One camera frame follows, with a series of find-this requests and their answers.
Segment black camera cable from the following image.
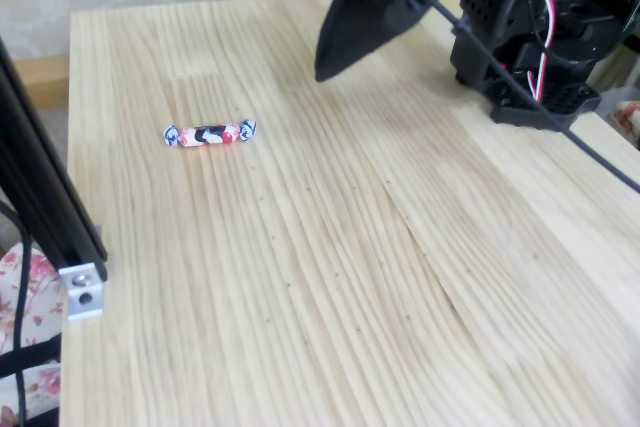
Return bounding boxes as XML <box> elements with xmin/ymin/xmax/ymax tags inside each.
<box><xmin>355</xmin><ymin>0</ymin><xmax>640</xmax><ymax>194</ymax></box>

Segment light wooden baseboard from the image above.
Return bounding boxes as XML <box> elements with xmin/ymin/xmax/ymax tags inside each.
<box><xmin>13</xmin><ymin>54</ymin><xmax>71</xmax><ymax>109</ymax></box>

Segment silver corner bracket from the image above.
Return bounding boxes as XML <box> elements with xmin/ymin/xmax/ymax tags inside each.
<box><xmin>58</xmin><ymin>262</ymin><xmax>106</xmax><ymax>323</ymax></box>

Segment black strap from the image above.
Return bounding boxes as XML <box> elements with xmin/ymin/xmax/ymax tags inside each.
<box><xmin>0</xmin><ymin>336</ymin><xmax>62</xmax><ymax>379</ymax></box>

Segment red white servo wires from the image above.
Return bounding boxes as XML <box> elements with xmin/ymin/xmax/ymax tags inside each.
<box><xmin>526</xmin><ymin>0</ymin><xmax>557</xmax><ymax>101</ymax></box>

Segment aluminium extrusion post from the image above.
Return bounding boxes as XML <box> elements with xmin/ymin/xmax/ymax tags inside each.
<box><xmin>0</xmin><ymin>35</ymin><xmax>109</xmax><ymax>282</ymax></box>

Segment floral fabric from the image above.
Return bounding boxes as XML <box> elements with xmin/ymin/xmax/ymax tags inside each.
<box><xmin>613</xmin><ymin>100</ymin><xmax>640</xmax><ymax>146</ymax></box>
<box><xmin>0</xmin><ymin>241</ymin><xmax>69</xmax><ymax>427</ymax></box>

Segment candy red blue white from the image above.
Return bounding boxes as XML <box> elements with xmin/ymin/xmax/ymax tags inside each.
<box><xmin>161</xmin><ymin>117</ymin><xmax>260</xmax><ymax>149</ymax></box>

